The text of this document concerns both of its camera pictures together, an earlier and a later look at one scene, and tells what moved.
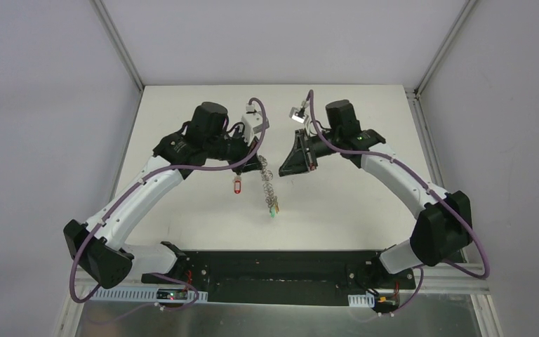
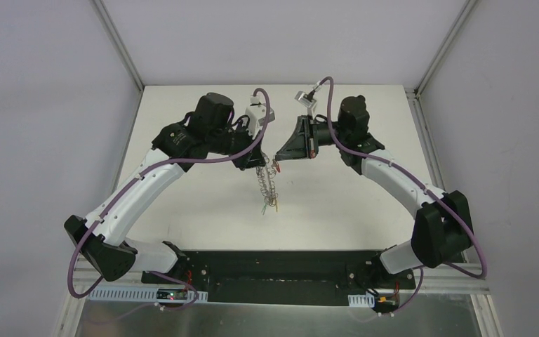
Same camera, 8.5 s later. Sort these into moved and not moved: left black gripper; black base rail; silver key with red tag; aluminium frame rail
Moved: silver key with red tag
Not moved: black base rail; aluminium frame rail; left black gripper
